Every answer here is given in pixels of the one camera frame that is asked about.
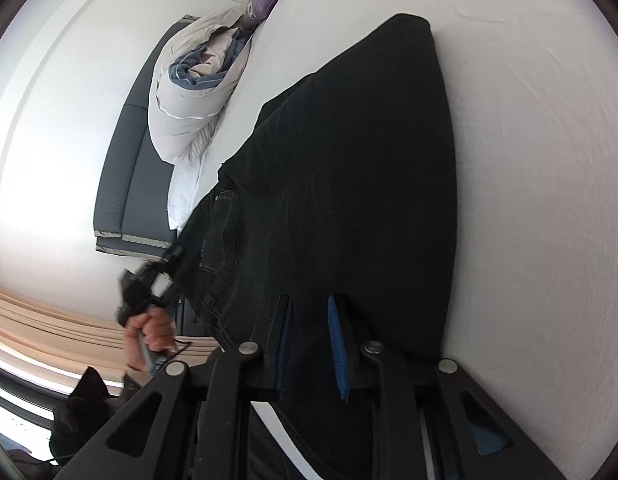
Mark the white bed mattress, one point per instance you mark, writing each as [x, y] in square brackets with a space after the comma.
[533, 91]

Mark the black jeans pants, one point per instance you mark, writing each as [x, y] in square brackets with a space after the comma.
[343, 199]

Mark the person left hand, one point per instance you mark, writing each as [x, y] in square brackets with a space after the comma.
[152, 328]

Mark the rolled grey duvet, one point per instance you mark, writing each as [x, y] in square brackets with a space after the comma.
[195, 75]

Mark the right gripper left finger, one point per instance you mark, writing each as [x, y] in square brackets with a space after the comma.
[187, 422]

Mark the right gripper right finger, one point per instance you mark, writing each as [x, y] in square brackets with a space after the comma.
[432, 422]

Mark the dark grey headboard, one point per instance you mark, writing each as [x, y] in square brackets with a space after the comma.
[131, 207]

